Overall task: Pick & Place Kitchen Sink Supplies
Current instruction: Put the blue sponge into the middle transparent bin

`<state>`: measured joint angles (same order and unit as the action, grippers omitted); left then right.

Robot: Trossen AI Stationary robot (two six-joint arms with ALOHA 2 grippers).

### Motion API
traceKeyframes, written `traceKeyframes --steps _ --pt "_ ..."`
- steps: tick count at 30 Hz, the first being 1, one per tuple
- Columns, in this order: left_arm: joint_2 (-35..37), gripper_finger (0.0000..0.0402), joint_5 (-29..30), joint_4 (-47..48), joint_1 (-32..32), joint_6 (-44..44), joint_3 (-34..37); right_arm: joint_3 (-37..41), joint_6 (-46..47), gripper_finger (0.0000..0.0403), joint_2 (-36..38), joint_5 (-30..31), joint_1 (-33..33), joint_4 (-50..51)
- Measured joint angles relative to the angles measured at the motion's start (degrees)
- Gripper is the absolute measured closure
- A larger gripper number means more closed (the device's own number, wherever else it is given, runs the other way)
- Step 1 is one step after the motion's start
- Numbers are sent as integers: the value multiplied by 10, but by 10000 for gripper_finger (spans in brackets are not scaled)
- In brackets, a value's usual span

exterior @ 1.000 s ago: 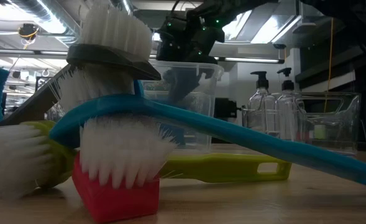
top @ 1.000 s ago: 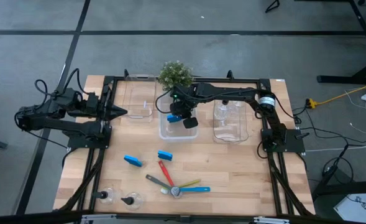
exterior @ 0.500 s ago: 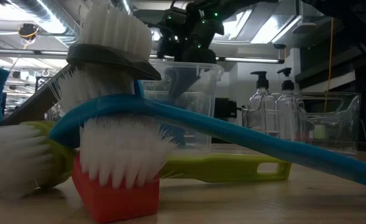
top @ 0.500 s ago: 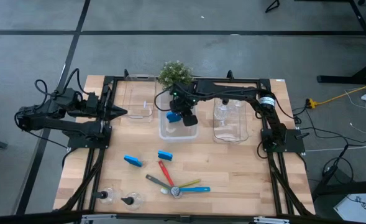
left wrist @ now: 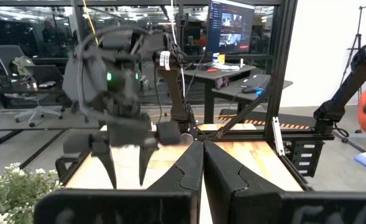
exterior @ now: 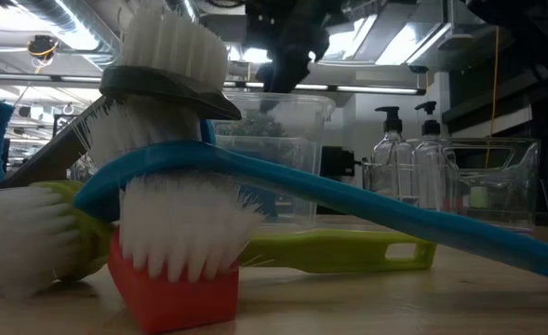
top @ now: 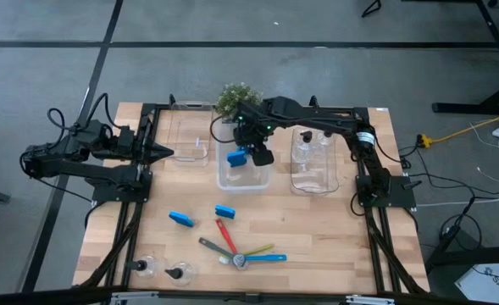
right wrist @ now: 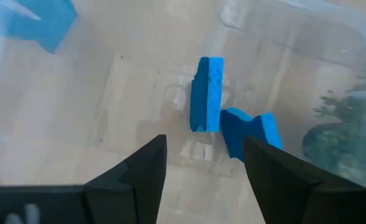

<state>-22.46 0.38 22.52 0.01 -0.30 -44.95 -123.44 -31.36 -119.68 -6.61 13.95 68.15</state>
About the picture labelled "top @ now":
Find clear plastic bin with handle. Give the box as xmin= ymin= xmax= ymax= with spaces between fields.
xmin=290 ymin=125 xmax=341 ymax=197
xmin=166 ymin=100 xmax=213 ymax=167

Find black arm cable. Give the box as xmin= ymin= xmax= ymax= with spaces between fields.
xmin=47 ymin=91 xmax=121 ymax=141

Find silver aluminium bracket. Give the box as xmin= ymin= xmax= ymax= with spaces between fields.
xmin=345 ymin=295 xmax=396 ymax=305
xmin=110 ymin=291 xmax=160 ymax=304

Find grey dish brush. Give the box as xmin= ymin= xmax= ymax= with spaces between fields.
xmin=197 ymin=236 xmax=249 ymax=271

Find yellow extension cable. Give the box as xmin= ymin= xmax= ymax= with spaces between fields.
xmin=417 ymin=108 xmax=499 ymax=149

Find white cable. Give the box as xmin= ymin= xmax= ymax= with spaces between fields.
xmin=469 ymin=120 xmax=499 ymax=184

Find blue sponge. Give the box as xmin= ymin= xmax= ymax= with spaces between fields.
xmin=214 ymin=204 xmax=236 ymax=220
xmin=226 ymin=146 xmax=251 ymax=169
xmin=168 ymin=210 xmax=196 ymax=229

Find white box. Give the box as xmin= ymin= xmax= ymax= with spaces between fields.
xmin=454 ymin=262 xmax=499 ymax=305

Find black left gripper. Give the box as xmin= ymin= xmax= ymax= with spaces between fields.
xmin=119 ymin=125 xmax=175 ymax=164

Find translucent plastic tub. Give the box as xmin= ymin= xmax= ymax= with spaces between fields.
xmin=215 ymin=120 xmax=272 ymax=194

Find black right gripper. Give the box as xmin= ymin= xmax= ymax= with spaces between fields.
xmin=233 ymin=110 xmax=275 ymax=167

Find black floor cable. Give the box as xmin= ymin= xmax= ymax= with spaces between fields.
xmin=396 ymin=143 xmax=499 ymax=241

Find small artificial green plant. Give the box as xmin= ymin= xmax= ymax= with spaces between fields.
xmin=213 ymin=82 xmax=263 ymax=122

